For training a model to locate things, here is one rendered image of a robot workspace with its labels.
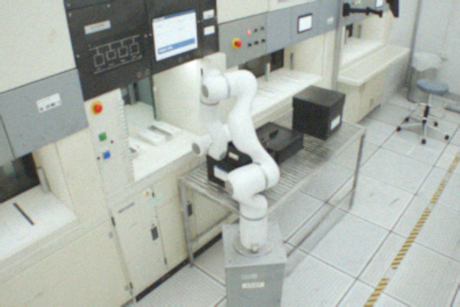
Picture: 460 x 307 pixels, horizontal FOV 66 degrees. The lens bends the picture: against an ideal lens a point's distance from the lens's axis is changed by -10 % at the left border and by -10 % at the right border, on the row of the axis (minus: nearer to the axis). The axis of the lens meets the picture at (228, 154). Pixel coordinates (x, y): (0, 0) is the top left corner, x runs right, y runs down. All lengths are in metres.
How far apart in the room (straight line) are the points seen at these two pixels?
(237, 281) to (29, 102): 1.19
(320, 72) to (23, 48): 2.54
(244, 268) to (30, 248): 0.99
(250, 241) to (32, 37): 1.24
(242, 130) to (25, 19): 0.94
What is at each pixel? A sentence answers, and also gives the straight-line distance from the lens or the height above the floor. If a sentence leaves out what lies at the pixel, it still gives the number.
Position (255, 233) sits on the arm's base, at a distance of 1.71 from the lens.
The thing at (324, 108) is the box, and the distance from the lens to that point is 2.56.
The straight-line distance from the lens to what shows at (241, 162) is 2.01.
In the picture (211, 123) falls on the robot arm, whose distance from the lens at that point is 1.78.
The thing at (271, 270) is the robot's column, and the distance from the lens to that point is 1.79.
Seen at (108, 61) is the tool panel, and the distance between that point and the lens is 1.80.
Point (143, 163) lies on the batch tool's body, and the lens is 2.24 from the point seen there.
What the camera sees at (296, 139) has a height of 0.86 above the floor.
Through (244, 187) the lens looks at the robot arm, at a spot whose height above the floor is 1.14.
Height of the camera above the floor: 2.04
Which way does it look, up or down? 31 degrees down
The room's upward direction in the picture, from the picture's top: 2 degrees counter-clockwise
